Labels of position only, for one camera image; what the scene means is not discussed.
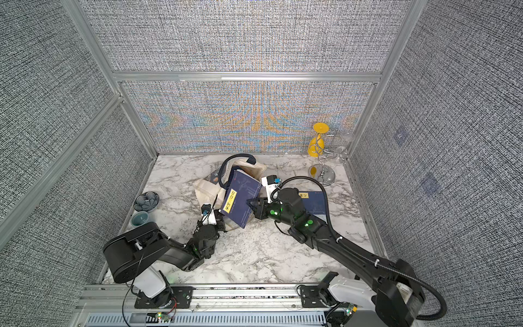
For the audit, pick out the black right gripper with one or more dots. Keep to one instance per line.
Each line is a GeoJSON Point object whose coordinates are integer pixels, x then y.
{"type": "Point", "coordinates": [262, 211]}

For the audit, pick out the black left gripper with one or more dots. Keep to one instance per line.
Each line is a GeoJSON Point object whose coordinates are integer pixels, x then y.
{"type": "Point", "coordinates": [219, 225]}

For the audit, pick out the cream canvas tote bag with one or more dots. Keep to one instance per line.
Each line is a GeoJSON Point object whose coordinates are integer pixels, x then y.
{"type": "Point", "coordinates": [213, 189]}

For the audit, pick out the dark blue book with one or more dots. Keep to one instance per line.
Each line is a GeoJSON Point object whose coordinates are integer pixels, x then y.
{"type": "Point", "coordinates": [313, 202]}

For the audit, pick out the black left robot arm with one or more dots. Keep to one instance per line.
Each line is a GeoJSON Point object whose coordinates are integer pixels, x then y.
{"type": "Point", "coordinates": [130, 256]}

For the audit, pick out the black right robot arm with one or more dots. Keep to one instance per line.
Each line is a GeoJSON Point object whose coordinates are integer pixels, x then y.
{"type": "Point", "coordinates": [400, 298]}

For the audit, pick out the dark flower shaped dish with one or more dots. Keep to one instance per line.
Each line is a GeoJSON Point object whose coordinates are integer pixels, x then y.
{"type": "Point", "coordinates": [147, 202]}

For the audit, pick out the teal ceramic cup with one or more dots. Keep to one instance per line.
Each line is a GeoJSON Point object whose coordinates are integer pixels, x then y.
{"type": "Point", "coordinates": [139, 219]}

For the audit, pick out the yellow wine glass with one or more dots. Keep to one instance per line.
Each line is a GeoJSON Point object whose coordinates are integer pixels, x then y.
{"type": "Point", "coordinates": [317, 144]}

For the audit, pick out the clear wine glass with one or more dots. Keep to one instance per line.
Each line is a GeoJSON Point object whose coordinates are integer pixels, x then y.
{"type": "Point", "coordinates": [340, 145]}

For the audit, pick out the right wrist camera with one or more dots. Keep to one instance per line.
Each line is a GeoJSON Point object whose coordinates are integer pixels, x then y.
{"type": "Point", "coordinates": [270, 184]}

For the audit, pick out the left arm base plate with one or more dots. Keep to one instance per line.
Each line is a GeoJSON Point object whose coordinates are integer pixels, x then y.
{"type": "Point", "coordinates": [179, 297]}

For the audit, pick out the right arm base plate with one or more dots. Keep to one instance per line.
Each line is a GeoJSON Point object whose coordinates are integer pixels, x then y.
{"type": "Point", "coordinates": [315, 297]}

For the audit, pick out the aluminium front rail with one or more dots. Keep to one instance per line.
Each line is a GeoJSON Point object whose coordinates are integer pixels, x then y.
{"type": "Point", "coordinates": [263, 304]}

